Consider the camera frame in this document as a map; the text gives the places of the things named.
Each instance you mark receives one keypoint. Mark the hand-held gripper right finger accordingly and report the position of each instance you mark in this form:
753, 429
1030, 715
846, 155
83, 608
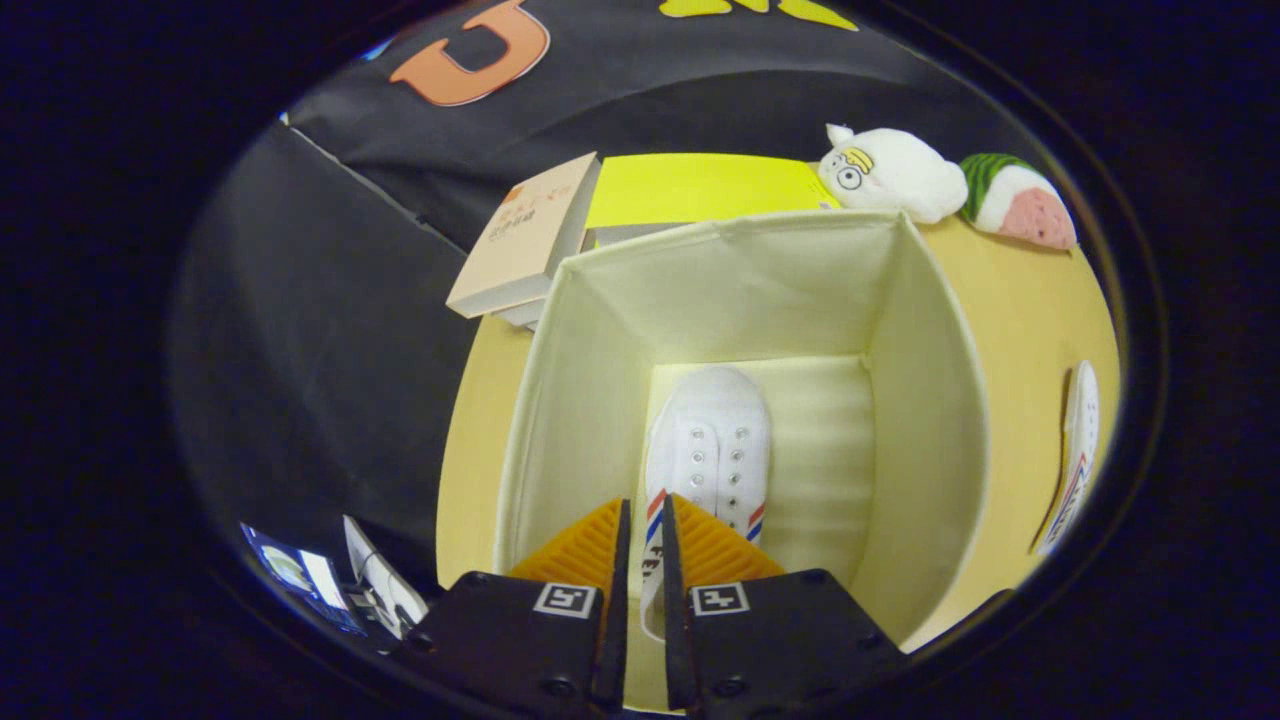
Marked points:
675, 600

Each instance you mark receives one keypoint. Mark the beige fabric storage box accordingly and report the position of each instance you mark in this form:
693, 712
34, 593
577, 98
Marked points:
600, 380

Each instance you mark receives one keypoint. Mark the white printed sheet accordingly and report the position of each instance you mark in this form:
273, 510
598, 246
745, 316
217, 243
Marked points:
385, 590

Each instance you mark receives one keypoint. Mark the white plush toy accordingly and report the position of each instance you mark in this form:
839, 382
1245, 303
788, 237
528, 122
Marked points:
895, 175

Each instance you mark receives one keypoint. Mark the watermelon slice plush toy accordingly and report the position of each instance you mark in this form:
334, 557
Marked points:
1030, 210

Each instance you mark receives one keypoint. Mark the white book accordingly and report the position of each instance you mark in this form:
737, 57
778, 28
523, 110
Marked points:
522, 312

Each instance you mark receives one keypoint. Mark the yellow book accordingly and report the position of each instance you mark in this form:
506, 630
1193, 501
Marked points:
700, 185

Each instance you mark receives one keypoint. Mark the beige book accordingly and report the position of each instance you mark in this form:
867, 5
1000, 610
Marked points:
525, 240

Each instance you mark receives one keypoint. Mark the blue glossy object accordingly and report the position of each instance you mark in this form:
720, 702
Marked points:
300, 575

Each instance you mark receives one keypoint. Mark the white canvas shoe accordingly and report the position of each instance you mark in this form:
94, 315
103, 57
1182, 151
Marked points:
1080, 440
710, 420

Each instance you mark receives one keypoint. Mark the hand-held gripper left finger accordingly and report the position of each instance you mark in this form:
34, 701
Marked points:
620, 600

